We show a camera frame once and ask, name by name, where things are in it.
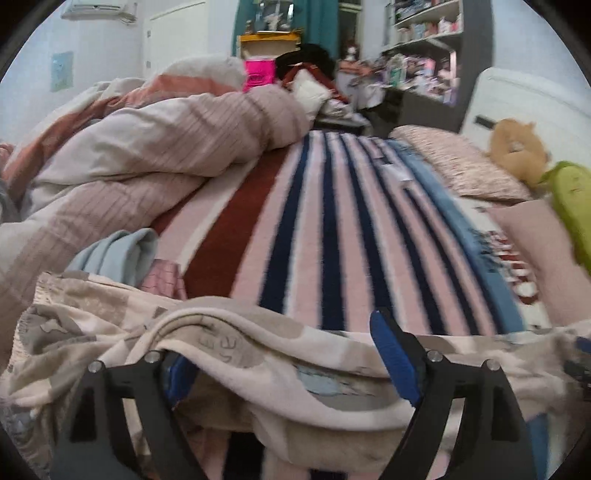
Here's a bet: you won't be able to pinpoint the beige patterned fleece pants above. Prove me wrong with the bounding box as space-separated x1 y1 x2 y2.
0 270 591 480

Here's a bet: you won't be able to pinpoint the black clothing pile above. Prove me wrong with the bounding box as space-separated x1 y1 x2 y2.
276 43 335 80

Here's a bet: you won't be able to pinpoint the plain pink pillow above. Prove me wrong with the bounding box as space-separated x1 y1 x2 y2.
488 200 590 326

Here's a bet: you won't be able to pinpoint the pink checkered garment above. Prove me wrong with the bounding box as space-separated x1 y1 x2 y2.
139 259 187 300

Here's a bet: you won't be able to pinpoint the light blue folded garment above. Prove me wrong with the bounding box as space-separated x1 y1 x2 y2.
65 228 158 287

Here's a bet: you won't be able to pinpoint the striped pink navy blanket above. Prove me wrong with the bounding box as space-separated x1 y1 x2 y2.
153 131 551 335

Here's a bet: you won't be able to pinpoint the green avocado plush toy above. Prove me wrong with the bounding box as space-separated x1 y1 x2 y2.
541 161 591 273

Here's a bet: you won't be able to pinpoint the floral pink pillow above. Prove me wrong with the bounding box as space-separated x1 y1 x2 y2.
389 125 532 204

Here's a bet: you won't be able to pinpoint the pink beige striped comforter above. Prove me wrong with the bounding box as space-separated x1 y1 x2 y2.
1 55 311 359

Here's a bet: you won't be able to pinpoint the brown plush toy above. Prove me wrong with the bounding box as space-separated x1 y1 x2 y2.
489 118 549 189

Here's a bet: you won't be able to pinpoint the white bed headboard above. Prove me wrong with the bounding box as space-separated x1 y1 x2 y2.
460 67 591 167

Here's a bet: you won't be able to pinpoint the white cushion on chair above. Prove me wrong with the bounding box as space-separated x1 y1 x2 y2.
291 69 332 123

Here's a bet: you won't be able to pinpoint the dark grey shelf unit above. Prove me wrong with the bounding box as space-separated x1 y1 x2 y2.
370 0 493 137

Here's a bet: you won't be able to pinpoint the bright pink bag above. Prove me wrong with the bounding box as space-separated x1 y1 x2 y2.
243 58 276 92

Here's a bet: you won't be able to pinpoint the white door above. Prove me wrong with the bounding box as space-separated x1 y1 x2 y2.
142 1 208 77

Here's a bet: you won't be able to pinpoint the yellow shelf board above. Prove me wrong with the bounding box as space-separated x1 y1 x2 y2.
238 31 301 45

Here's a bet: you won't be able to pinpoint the blue wall poster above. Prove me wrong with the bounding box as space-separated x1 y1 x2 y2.
50 51 74 92

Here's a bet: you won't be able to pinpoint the white wall air conditioner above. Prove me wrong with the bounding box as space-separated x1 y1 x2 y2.
61 0 137 23

